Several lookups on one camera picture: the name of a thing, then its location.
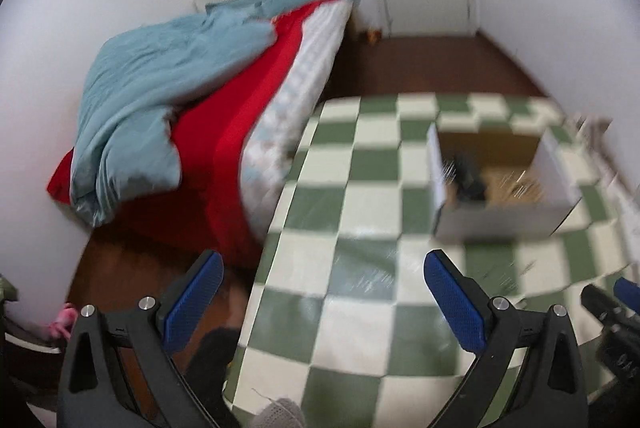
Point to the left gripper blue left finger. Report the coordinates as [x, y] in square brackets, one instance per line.
[184, 303]

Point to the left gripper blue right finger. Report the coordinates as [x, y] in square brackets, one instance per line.
[463, 303]

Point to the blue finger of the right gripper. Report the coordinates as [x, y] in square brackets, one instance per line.
[627, 293]

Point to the black smart band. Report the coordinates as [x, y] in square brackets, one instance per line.
[468, 182]

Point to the red bed sheet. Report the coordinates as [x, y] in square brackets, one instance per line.
[205, 210]

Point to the pink object on floor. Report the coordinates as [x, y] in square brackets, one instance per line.
[62, 326]

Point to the white cardboard box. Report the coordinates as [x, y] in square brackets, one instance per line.
[530, 192]

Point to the teal blue duvet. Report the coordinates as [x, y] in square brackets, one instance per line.
[134, 86]

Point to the checkered pattern mattress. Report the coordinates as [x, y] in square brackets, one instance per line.
[268, 152]

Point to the small orange bottle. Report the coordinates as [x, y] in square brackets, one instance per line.
[374, 36]

